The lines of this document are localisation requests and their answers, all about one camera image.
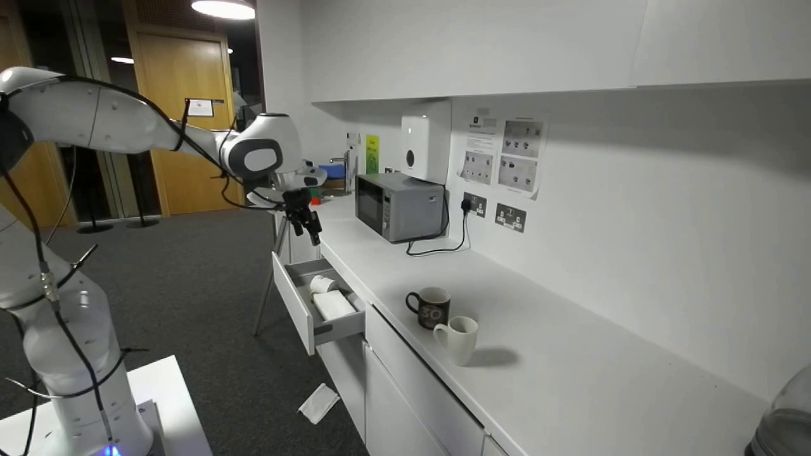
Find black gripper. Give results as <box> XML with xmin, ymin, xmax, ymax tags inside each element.
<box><xmin>280</xmin><ymin>184</ymin><xmax>324</xmax><ymax>247</ymax></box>

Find white kitchen drawer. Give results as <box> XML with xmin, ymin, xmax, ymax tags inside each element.
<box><xmin>269</xmin><ymin>247</ymin><xmax>367</xmax><ymax>356</ymax></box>

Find white robot base platform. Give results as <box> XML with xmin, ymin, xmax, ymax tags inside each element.
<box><xmin>0</xmin><ymin>352</ymin><xmax>216</xmax><ymax>456</ymax></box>

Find white box in drawer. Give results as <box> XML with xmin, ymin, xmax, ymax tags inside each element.
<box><xmin>311</xmin><ymin>288</ymin><xmax>362</xmax><ymax>323</ymax></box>

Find blue box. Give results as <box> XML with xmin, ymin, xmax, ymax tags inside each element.
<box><xmin>322</xmin><ymin>161</ymin><xmax>350</xmax><ymax>195</ymax></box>

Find silver microwave oven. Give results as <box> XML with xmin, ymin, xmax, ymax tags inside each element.
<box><xmin>351</xmin><ymin>172</ymin><xmax>452</xmax><ymax>245</ymax></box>

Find white paper towel dispenser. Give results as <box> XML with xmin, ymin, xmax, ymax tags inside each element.
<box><xmin>397</xmin><ymin>110</ymin><xmax>434</xmax><ymax>181</ymax></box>

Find black printed mug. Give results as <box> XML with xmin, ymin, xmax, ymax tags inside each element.
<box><xmin>403</xmin><ymin>285</ymin><xmax>454</xmax><ymax>331</ymax></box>

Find white paper sheet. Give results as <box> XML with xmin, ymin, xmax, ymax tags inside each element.
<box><xmin>297</xmin><ymin>379</ymin><xmax>343</xmax><ymax>426</ymax></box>

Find white lower cabinet unit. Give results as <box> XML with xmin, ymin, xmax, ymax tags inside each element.
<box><xmin>315</xmin><ymin>302</ymin><xmax>512</xmax><ymax>456</ymax></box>

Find plain white mug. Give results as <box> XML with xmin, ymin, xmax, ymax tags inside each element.
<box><xmin>431</xmin><ymin>313</ymin><xmax>482</xmax><ymax>366</ymax></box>

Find wooden door with sign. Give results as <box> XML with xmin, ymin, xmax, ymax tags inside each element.
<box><xmin>125</xmin><ymin>23</ymin><xmax>241</xmax><ymax>217</ymax></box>

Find round ceiling lamp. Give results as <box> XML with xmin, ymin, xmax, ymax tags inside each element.
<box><xmin>188</xmin><ymin>0</ymin><xmax>258</xmax><ymax>23</ymax></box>

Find plain wooden door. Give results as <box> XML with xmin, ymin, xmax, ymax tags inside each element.
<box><xmin>0</xmin><ymin>0</ymin><xmax>80</xmax><ymax>232</ymax></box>

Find green wall sign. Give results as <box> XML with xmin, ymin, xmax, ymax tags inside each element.
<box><xmin>362</xmin><ymin>133</ymin><xmax>383</xmax><ymax>176</ymax></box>

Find black microwave power cable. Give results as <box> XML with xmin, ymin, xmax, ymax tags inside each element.
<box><xmin>403</xmin><ymin>200</ymin><xmax>474</xmax><ymax>257</ymax></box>

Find double wall socket with plug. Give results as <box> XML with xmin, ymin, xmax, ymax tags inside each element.
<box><xmin>459</xmin><ymin>190</ymin><xmax>490</xmax><ymax>219</ymax></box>

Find empty double wall socket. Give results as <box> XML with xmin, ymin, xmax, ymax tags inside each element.
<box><xmin>492</xmin><ymin>200</ymin><xmax>530</xmax><ymax>236</ymax></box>

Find white upper wall cabinets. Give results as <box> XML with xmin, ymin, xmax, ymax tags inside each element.
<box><xmin>301</xmin><ymin>0</ymin><xmax>811</xmax><ymax>107</ymax></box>

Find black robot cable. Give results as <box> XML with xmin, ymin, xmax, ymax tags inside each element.
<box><xmin>0</xmin><ymin>167</ymin><xmax>117</xmax><ymax>445</ymax></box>

